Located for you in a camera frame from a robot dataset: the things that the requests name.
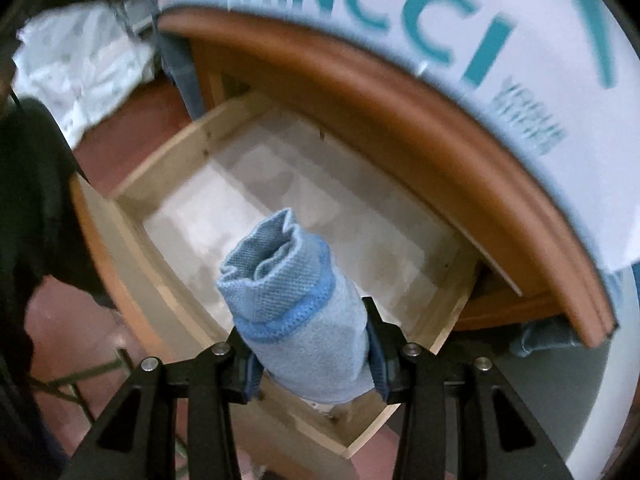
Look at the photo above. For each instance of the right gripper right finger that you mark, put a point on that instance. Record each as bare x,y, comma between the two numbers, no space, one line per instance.
462,418

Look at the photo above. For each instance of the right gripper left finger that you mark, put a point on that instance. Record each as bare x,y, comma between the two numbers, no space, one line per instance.
135,436

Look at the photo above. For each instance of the light blue underwear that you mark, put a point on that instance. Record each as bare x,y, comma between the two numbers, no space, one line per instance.
297,311

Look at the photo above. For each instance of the wooden drawer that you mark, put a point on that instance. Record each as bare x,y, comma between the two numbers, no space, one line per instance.
158,241

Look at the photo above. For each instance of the grey cabinet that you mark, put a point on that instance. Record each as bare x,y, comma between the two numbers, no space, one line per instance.
582,397

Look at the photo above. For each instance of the wooden nightstand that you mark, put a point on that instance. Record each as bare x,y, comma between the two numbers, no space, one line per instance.
400,135

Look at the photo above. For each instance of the white XINCCI shoe box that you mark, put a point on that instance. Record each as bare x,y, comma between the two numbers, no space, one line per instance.
558,77

